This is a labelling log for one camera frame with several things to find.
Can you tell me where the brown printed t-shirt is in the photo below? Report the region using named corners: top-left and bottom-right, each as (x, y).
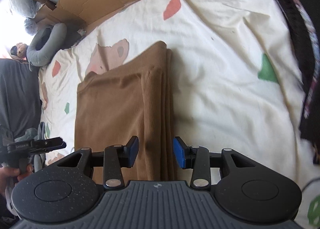
top-left (74, 41), bottom-right (177, 181)

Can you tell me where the person left hand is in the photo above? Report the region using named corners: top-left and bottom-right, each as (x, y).
top-left (0, 164), bottom-right (33, 197)

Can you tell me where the grey denim garment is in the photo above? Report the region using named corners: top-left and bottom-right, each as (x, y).
top-left (14, 122), bottom-right (46, 172)

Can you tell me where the dark grey pillow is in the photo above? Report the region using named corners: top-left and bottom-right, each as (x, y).
top-left (1, 59), bottom-right (42, 138)

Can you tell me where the cream bear print bedsheet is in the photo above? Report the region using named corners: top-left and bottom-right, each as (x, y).
top-left (39, 0), bottom-right (319, 228)

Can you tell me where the grey neck pillow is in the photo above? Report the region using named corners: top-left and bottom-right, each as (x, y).
top-left (27, 23), bottom-right (67, 71)

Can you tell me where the small teddy bear toy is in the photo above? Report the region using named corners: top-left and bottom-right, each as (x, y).
top-left (10, 42), bottom-right (28, 60)

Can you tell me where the white pillow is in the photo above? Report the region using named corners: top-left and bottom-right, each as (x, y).
top-left (8, 0), bottom-right (43, 35)

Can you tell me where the black folded garment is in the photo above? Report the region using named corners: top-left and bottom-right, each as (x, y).
top-left (277, 0), bottom-right (319, 165)

